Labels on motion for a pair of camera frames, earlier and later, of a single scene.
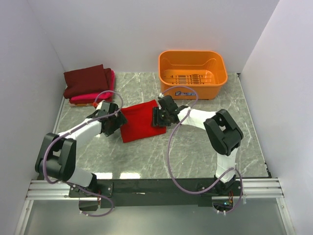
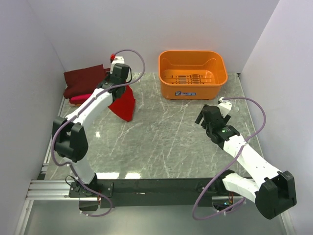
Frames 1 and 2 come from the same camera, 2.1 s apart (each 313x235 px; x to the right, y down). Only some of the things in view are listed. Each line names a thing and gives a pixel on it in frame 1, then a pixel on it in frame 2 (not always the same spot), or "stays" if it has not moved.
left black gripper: x=120 y=121 to x=109 y=74
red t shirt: x=139 y=125 to x=124 y=106
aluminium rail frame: x=252 y=189 stays
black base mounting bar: x=148 y=192 stays
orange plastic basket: x=186 y=75 stays
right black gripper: x=156 y=112 to x=226 y=119
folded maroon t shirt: x=86 y=81 stays
